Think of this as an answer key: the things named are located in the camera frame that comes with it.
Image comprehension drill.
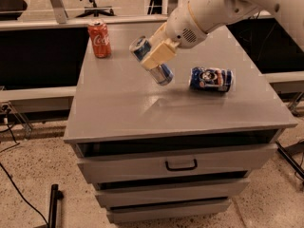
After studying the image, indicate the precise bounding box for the blue pepsi can lying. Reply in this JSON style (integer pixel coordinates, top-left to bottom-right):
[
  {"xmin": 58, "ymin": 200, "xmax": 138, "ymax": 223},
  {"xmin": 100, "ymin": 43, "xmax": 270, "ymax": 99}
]
[{"xmin": 189, "ymin": 66, "xmax": 234, "ymax": 93}]

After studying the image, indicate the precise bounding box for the black stand leg left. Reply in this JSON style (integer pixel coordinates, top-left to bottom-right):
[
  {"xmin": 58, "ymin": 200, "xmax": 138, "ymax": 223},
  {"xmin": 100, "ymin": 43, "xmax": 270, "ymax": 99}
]
[{"xmin": 47, "ymin": 184, "xmax": 64, "ymax": 228}]

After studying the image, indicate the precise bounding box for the black stand leg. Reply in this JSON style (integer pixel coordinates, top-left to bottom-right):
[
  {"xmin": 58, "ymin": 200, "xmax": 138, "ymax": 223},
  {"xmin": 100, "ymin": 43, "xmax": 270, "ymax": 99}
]
[
  {"xmin": 47, "ymin": 184, "xmax": 64, "ymax": 228},
  {"xmin": 275, "ymin": 141, "xmax": 304, "ymax": 183}
]

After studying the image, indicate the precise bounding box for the grey drawer cabinet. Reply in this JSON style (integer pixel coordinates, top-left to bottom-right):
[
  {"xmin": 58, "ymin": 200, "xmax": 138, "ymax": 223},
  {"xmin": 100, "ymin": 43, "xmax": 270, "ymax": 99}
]
[{"xmin": 65, "ymin": 22, "xmax": 295, "ymax": 212}]

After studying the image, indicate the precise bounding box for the bottom grey drawer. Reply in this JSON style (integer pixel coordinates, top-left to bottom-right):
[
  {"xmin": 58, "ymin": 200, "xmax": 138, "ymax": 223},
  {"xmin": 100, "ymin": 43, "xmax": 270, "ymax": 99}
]
[{"xmin": 106, "ymin": 199, "xmax": 231, "ymax": 223}]

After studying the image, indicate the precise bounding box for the middle grey drawer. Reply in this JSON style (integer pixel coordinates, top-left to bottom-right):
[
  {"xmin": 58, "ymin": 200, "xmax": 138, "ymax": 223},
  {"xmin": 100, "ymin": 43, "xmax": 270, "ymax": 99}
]
[{"xmin": 95, "ymin": 179, "xmax": 249, "ymax": 209}]

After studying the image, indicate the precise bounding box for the metal bracket left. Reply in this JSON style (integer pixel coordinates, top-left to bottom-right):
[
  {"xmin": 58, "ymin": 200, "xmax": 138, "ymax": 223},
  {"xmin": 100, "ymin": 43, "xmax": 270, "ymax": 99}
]
[{"xmin": 0, "ymin": 102, "xmax": 33, "ymax": 140}]

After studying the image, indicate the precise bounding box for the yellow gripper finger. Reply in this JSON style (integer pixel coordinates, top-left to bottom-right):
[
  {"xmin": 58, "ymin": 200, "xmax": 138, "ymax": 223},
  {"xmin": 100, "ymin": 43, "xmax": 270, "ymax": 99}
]
[
  {"xmin": 148, "ymin": 23, "xmax": 167, "ymax": 49},
  {"xmin": 141, "ymin": 39, "xmax": 178, "ymax": 70}
]

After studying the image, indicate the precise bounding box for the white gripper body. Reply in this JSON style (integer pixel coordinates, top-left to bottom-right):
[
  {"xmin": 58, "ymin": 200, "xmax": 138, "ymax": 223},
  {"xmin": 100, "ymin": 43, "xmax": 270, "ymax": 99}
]
[{"xmin": 165, "ymin": 2, "xmax": 207, "ymax": 48}]

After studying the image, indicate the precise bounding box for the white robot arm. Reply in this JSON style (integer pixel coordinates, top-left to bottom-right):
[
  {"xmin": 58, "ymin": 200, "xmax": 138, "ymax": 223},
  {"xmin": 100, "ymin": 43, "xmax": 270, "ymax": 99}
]
[{"xmin": 142, "ymin": 0, "xmax": 304, "ymax": 70}]

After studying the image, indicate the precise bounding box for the top grey drawer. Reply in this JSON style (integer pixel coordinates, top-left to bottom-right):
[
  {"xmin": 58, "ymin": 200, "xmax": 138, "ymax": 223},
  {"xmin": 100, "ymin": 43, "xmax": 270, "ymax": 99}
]
[{"xmin": 78, "ymin": 143, "xmax": 276, "ymax": 183}]

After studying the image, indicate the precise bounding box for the dark chair far left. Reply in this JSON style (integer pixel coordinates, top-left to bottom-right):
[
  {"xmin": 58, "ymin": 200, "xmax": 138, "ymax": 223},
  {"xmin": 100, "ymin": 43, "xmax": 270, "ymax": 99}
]
[{"xmin": 0, "ymin": 0, "xmax": 28, "ymax": 21}]

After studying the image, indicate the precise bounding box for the red coca-cola can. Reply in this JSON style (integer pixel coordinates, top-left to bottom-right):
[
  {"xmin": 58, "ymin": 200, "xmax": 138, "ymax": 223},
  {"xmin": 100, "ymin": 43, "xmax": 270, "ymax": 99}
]
[{"xmin": 87, "ymin": 20, "xmax": 111, "ymax": 58}]

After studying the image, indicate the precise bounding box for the grey drawer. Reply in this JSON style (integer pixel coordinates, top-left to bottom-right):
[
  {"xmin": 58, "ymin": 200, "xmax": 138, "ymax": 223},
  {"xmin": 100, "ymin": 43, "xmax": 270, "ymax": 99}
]
[
  {"xmin": 95, "ymin": 179, "xmax": 249, "ymax": 209},
  {"xmin": 106, "ymin": 199, "xmax": 231, "ymax": 223},
  {"xmin": 78, "ymin": 143, "xmax": 276, "ymax": 183}
]

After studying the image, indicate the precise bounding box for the black floor cable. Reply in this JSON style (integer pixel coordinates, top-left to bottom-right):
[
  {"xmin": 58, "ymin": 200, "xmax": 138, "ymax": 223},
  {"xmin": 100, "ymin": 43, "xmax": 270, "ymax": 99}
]
[{"xmin": 0, "ymin": 111, "xmax": 49, "ymax": 226}]

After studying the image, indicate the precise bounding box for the black stand leg right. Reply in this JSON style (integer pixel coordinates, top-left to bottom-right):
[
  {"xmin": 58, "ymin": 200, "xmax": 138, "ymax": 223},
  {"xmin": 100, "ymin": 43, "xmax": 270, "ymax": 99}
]
[{"xmin": 275, "ymin": 141, "xmax": 304, "ymax": 183}]

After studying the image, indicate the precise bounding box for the blue silver redbull can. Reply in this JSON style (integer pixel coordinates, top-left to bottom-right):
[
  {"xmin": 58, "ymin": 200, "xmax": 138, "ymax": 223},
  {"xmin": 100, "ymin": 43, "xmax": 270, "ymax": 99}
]
[{"xmin": 129, "ymin": 36, "xmax": 174, "ymax": 86}]

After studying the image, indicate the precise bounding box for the black drawer handle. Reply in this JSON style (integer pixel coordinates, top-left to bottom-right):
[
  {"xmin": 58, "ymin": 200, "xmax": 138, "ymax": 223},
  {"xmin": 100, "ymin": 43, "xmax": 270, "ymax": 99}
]
[{"xmin": 165, "ymin": 159, "xmax": 198, "ymax": 172}]

